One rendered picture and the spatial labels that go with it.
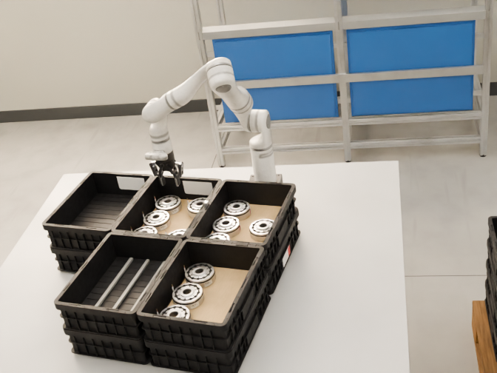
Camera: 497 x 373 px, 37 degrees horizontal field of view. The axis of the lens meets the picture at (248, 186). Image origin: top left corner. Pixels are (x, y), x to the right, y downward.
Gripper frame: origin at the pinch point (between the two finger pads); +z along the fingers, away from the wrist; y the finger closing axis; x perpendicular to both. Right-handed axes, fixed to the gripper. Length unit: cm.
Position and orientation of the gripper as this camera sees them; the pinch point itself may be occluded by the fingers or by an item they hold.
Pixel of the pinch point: (170, 181)
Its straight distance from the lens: 288.0
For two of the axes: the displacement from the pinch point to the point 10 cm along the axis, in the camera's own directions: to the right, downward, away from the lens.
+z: 1.4, 8.4, 5.3
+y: -9.4, -0.5, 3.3
